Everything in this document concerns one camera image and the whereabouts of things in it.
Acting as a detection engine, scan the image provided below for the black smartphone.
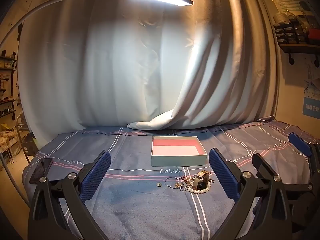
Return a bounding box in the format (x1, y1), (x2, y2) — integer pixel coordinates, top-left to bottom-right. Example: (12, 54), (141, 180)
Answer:
(29, 158), (53, 185)

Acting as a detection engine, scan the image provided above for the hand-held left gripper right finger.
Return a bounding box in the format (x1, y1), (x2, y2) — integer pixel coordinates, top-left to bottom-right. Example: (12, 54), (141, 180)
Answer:
(209, 148), (294, 240)

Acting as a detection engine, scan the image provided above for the blue striped bedsheet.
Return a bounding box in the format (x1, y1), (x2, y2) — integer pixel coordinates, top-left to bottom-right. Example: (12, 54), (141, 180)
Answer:
(22, 116), (320, 240)

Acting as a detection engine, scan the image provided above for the light blue curtain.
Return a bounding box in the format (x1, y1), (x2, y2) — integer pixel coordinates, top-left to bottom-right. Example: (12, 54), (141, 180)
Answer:
(17, 0), (280, 131)

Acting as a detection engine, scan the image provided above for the metal frame chair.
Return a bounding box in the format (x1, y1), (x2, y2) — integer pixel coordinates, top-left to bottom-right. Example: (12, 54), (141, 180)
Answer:
(15, 115), (38, 161)

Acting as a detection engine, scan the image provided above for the wooden wall shelf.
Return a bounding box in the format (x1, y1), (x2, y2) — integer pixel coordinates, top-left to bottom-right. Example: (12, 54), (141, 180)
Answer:
(280, 44), (320, 66)

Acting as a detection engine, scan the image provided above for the white pearl bracelet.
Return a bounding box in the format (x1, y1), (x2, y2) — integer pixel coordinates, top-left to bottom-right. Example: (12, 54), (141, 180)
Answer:
(187, 181), (212, 194)

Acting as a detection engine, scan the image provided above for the brown strap wristwatch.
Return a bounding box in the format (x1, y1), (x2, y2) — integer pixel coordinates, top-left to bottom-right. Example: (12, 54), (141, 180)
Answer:
(191, 170), (211, 191)

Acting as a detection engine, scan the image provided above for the light blue box pink inside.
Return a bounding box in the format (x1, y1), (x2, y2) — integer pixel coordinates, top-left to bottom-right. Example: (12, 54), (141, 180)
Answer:
(151, 135), (208, 167)

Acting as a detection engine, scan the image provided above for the red box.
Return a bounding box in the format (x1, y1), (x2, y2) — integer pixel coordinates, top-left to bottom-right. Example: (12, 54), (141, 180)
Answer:
(309, 29), (320, 44)

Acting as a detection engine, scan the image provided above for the grey curved tube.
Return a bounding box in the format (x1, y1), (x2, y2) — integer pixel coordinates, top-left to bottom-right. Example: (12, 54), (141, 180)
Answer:
(0, 152), (31, 207)

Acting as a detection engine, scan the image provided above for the blue wall poster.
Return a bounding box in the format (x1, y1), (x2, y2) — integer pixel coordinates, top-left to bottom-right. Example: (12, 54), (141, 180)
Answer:
(302, 79), (320, 119)

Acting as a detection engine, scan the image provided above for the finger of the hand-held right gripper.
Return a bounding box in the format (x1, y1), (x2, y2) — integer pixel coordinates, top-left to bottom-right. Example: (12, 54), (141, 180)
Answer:
(288, 132), (320, 180)
(252, 154), (314, 200)

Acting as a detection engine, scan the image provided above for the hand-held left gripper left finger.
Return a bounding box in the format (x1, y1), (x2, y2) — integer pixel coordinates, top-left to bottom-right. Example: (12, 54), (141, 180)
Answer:
(27, 150), (111, 240)

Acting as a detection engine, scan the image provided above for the dark shelf rack with trinkets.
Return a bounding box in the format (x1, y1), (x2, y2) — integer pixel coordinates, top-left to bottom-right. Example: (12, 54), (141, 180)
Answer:
(0, 50), (18, 121)

